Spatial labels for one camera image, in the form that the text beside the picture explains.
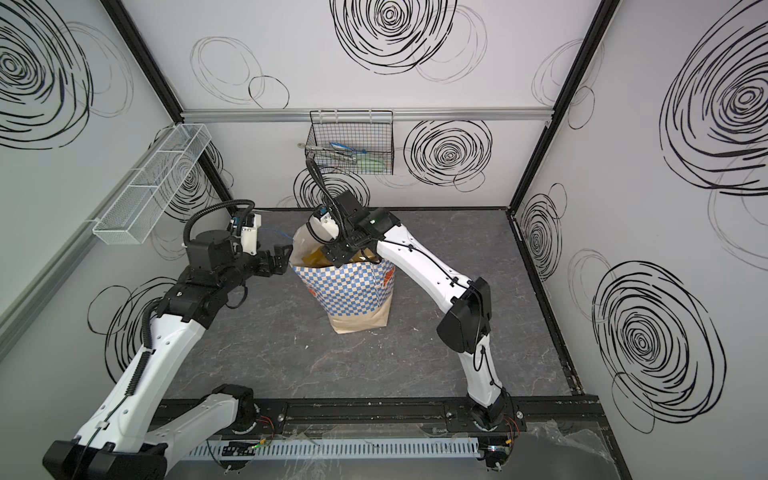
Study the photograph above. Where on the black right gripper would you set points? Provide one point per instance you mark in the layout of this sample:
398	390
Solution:
342	250

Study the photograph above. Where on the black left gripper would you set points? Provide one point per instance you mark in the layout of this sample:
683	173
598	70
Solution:
264	264

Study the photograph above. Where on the blue checkered paper bag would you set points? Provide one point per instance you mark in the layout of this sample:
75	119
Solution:
355	297

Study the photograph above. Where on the yellow snack bag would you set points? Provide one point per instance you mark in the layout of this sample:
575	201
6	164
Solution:
318	259

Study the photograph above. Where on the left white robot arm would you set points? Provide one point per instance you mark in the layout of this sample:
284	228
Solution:
118	441

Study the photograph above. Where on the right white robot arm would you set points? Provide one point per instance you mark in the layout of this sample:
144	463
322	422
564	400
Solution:
466	304

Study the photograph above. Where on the green pouch in basket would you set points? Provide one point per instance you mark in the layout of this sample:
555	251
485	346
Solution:
369	163

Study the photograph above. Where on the blue item in basket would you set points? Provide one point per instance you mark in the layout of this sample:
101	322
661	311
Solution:
341	147

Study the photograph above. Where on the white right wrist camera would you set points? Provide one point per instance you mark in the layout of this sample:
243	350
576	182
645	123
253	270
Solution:
322	226

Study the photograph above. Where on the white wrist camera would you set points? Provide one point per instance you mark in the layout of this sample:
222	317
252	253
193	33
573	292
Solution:
245	233
322	226

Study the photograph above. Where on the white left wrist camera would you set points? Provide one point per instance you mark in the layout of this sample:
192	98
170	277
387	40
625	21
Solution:
245	233

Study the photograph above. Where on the black wire wall basket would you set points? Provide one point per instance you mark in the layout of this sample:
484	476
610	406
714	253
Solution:
364	137

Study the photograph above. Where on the aluminium wall rail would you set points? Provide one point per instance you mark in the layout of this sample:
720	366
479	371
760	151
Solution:
292	115

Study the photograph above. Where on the clear acrylic wall shelf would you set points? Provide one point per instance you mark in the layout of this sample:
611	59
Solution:
152	185

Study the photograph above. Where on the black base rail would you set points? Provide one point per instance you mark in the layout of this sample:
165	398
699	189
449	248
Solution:
450	414

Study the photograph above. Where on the white slotted cable duct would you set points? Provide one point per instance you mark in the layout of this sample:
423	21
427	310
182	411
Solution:
337	449

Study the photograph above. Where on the black corner frame post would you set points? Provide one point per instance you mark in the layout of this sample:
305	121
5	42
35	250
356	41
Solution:
141	53

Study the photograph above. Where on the right black corner post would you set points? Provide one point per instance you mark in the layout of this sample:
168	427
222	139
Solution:
590	43

